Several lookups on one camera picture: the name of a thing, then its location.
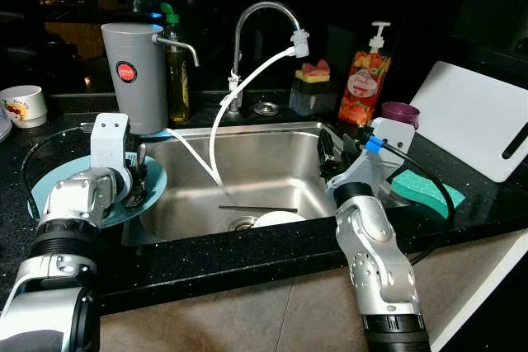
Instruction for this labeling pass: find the teal plate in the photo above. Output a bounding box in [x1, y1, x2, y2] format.
[31, 154, 167, 225]

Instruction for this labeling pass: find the white bowl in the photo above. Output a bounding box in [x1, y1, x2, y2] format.
[252, 211, 308, 229]

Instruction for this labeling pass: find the dark sponge holder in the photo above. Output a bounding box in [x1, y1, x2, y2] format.
[289, 80, 339, 118]

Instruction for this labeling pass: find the orange soap pump bottle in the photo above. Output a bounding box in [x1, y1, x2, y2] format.
[338, 22, 393, 128]

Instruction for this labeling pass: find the purple cup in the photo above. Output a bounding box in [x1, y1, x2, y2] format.
[381, 101, 422, 130]

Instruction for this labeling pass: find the stainless steel sink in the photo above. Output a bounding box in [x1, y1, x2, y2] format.
[124, 121, 413, 246]

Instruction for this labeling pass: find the red and yellow sponge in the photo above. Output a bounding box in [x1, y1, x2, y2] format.
[299, 59, 332, 83]

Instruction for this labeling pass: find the grey water filter canister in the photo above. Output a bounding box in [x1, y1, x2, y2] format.
[101, 22, 200, 136]

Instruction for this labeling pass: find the thin dark stick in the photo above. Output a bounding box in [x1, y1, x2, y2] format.
[219, 205, 298, 214]

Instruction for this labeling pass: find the teal sponge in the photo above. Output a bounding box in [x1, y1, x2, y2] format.
[389, 169, 467, 219]

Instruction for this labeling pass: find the green-capped oil bottle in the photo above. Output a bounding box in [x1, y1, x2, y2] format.
[159, 3, 192, 124]

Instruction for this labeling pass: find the metal sink drain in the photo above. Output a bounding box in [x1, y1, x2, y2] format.
[227, 216, 258, 232]

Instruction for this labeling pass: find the white faucet diverter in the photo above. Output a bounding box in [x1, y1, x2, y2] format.
[290, 29, 312, 58]

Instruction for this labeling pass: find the white cutting board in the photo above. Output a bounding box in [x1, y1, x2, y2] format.
[410, 60, 528, 184]

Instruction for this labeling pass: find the white printed mug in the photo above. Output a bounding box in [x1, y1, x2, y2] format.
[0, 85, 48, 129]

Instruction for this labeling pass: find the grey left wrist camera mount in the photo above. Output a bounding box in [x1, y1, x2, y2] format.
[89, 113, 133, 173]

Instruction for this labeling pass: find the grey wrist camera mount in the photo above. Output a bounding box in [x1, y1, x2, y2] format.
[89, 113, 133, 173]
[326, 119, 416, 192]

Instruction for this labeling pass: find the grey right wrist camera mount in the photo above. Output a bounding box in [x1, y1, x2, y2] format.
[326, 119, 416, 192]

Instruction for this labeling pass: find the thin white canister hose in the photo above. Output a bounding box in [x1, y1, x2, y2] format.
[167, 127, 222, 186]

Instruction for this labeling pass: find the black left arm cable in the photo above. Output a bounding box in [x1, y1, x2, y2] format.
[21, 125, 108, 221]

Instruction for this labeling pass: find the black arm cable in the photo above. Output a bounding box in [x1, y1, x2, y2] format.
[21, 125, 108, 221]
[375, 142, 456, 266]

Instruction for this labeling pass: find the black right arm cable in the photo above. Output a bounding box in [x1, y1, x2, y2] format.
[375, 142, 456, 266]

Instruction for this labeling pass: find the white faucet hose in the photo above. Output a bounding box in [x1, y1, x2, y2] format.
[208, 47, 296, 186]

